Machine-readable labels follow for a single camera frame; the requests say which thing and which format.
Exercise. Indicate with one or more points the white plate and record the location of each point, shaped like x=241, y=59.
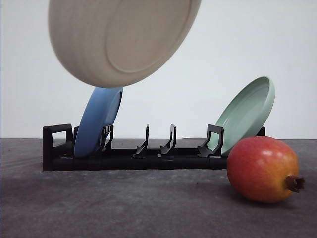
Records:
x=113, y=43

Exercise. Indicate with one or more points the red pomegranate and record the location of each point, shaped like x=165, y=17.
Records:
x=263, y=169

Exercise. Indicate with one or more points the blue plate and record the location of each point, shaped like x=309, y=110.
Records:
x=96, y=120

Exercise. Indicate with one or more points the green plate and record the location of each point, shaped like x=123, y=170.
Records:
x=249, y=111

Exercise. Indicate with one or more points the black plate rack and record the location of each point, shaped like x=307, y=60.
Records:
x=59, y=142

